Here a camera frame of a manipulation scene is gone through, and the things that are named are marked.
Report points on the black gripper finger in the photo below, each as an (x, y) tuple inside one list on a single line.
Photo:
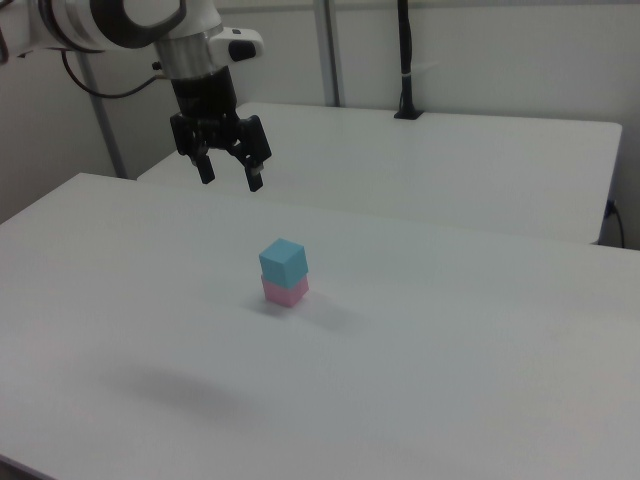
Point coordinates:
[(255, 145), (204, 167)]

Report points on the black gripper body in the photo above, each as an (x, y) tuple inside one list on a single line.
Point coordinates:
[(205, 100)]

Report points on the blue cube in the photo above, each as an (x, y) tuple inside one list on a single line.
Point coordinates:
[(280, 260)]

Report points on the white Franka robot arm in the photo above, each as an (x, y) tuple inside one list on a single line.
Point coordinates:
[(100, 25)]

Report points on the pink cube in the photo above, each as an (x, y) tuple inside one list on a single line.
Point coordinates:
[(282, 295)]

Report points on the white background table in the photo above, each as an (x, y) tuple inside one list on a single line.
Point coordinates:
[(400, 160)]

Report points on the black pole with base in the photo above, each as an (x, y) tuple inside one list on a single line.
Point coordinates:
[(406, 50)]

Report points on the slanted grey metal post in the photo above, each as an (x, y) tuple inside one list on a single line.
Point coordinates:
[(107, 135)]

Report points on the grey metal wall post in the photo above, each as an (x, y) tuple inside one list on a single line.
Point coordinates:
[(330, 50)]

